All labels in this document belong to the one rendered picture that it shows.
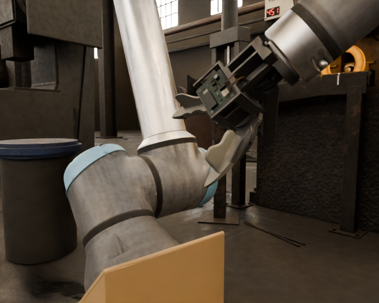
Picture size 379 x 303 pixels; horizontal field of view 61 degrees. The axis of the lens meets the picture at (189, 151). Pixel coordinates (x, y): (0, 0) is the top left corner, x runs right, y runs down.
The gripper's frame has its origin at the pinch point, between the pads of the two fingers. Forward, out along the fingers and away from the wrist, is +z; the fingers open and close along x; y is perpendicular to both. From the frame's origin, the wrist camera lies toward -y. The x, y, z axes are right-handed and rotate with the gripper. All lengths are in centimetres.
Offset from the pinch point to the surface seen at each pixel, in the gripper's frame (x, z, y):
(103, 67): -612, 292, -349
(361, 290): 26, 5, -75
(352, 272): 20, 6, -85
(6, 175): -48, 72, -6
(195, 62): -749, 184, -667
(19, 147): -50, 60, -5
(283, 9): -105, -37, -99
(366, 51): -55, -49, -103
